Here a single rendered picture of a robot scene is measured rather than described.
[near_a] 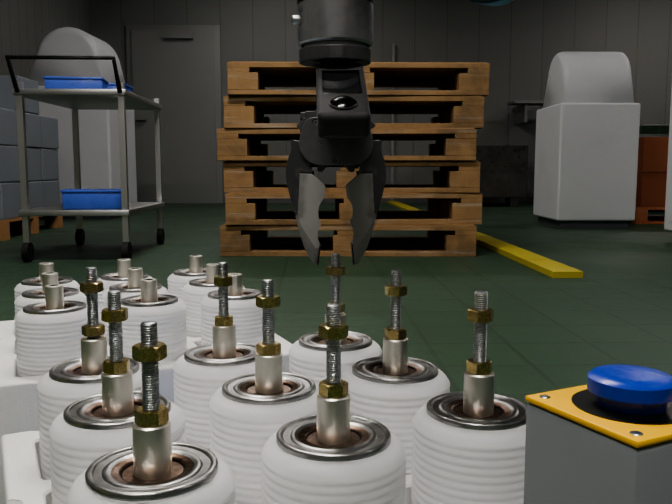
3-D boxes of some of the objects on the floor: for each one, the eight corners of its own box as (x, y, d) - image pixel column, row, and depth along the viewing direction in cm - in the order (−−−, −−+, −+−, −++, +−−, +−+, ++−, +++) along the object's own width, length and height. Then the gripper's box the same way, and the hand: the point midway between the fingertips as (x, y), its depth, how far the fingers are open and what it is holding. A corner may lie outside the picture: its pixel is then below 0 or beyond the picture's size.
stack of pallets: (456, 238, 441) (459, 83, 431) (486, 256, 352) (491, 61, 341) (241, 238, 441) (239, 83, 431) (217, 256, 351) (214, 60, 341)
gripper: (384, 58, 77) (383, 256, 79) (280, 57, 76) (282, 257, 79) (394, 44, 68) (392, 267, 71) (278, 43, 68) (280, 267, 70)
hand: (335, 252), depth 72 cm, fingers open, 3 cm apart
